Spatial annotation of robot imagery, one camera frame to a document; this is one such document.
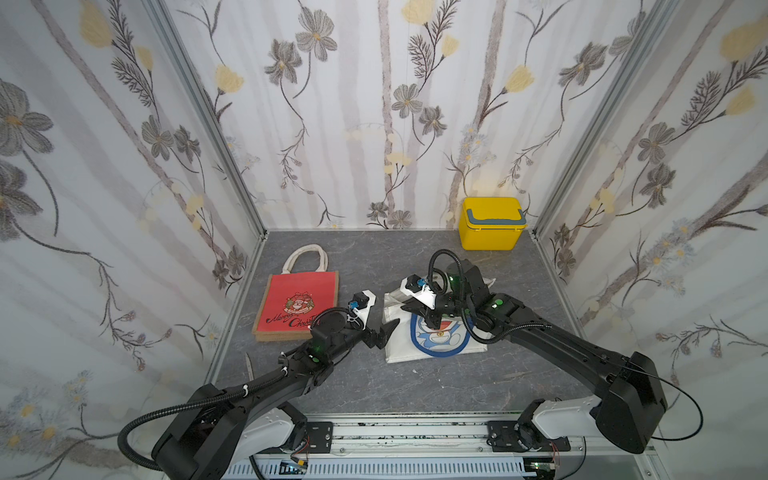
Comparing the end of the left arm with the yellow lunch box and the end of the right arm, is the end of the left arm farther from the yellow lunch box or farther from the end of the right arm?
the yellow lunch box

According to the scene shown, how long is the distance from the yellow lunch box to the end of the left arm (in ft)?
1.74

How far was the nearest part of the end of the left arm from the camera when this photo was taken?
716 millimetres

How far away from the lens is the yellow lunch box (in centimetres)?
107
